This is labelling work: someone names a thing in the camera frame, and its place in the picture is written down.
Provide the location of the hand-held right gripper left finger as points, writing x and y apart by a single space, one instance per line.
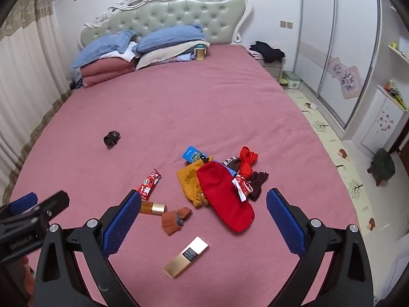
123 224

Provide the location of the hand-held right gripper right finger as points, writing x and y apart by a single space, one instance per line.
286 225

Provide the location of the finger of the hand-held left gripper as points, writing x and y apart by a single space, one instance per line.
24 202
52 200

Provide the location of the amber bottle with gold cap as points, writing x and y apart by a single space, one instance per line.
156 208

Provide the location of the red snack wrapper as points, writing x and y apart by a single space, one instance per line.
148 185
243 187

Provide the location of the brown sock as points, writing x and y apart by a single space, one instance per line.
171 222

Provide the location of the dark maroon sock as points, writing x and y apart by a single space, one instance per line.
258 180

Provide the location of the gold rectangular box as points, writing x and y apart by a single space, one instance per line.
179 262

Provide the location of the red sock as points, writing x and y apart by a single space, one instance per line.
223 195

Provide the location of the yellow cloth bag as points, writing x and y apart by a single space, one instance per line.
188 182

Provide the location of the black rolled sock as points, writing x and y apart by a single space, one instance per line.
111 139

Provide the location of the blue cardboard box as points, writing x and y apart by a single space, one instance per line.
193 155

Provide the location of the dark green round stool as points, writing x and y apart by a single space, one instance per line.
383 164

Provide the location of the beige curtain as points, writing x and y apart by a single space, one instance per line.
28 86

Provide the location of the pink bedsheet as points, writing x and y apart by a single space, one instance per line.
191 102

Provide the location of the white cabinet with stickers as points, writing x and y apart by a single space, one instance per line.
380 121

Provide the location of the pink folded blanket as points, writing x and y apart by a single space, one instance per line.
105 70

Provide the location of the green storage box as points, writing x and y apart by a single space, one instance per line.
292 81

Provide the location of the grey nightstand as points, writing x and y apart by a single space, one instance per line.
273 68

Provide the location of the blue pillow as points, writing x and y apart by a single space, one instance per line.
172 36
102 46

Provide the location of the white folded cloth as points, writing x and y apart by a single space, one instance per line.
127 54

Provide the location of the beige pillow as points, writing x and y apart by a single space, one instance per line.
159 57

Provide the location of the green yellow toy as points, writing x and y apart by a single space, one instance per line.
396 94

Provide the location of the black clothes pile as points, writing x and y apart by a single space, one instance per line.
266 51

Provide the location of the green capped drinking bottle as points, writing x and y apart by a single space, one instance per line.
200 54

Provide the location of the floral sliding door wardrobe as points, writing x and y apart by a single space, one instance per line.
319 38

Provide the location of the green tufted bed headboard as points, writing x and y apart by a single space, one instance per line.
179 12

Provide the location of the wall switch plate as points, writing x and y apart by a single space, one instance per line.
286 24

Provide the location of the white wall shelf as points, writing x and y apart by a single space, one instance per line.
399 52

